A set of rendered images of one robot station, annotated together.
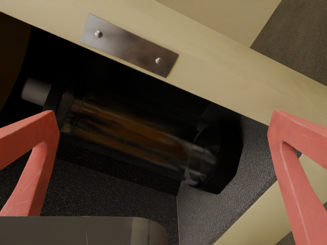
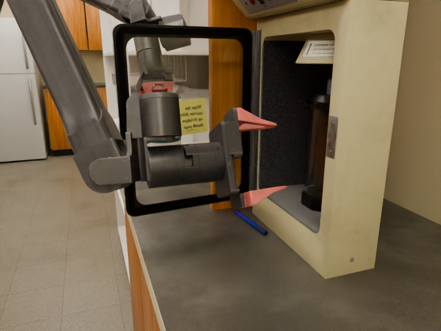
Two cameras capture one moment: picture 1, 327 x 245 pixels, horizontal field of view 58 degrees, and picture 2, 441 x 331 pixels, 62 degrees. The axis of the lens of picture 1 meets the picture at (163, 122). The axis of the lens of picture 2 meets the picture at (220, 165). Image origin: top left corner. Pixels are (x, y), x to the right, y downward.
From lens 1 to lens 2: 46 cm
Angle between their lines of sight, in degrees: 36
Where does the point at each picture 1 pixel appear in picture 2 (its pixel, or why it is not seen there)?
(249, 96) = (328, 197)
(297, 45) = (432, 257)
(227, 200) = (296, 207)
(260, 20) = not seen: outside the picture
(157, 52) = (333, 150)
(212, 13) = not seen: outside the picture
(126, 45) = (332, 135)
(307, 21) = not seen: outside the picture
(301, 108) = (329, 224)
